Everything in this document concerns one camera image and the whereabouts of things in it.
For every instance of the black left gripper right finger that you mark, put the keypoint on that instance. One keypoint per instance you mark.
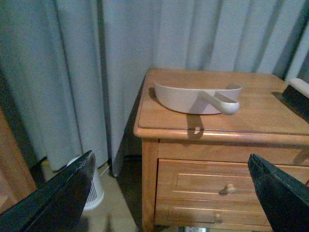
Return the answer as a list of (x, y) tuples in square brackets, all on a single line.
[(284, 199)]

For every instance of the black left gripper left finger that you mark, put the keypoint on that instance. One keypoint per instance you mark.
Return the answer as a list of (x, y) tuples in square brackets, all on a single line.
[(57, 205)]

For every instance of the beige plastic dustpan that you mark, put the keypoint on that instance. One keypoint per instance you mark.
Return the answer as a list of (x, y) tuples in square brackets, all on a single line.
[(199, 101)]

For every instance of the small white air purifier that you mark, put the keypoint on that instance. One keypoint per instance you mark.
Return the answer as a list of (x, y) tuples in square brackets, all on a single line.
[(96, 193)]

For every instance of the brown wooden furniture panel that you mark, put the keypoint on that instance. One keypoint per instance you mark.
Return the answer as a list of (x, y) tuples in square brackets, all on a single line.
[(16, 182)]

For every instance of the upper wooden drawer knob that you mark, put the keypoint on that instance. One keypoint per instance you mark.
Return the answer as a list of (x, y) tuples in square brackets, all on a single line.
[(228, 189)]

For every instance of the wooden nightstand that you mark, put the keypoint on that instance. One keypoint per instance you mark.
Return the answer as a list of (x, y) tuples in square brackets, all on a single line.
[(264, 125)]

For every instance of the black bristle hand brush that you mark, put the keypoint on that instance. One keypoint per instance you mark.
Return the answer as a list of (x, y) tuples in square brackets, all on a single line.
[(296, 97)]

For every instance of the lower wooden drawer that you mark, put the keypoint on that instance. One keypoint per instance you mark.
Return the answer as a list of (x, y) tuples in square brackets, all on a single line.
[(202, 211)]

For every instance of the wooden drawer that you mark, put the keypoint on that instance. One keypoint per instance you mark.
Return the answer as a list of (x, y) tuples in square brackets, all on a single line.
[(202, 211), (197, 180)]

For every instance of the upper wooden drawer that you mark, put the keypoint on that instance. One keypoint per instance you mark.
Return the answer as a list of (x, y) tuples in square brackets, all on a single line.
[(197, 180)]

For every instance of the pale blue curtain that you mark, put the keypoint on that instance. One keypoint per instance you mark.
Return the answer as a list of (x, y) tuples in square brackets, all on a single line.
[(71, 69)]

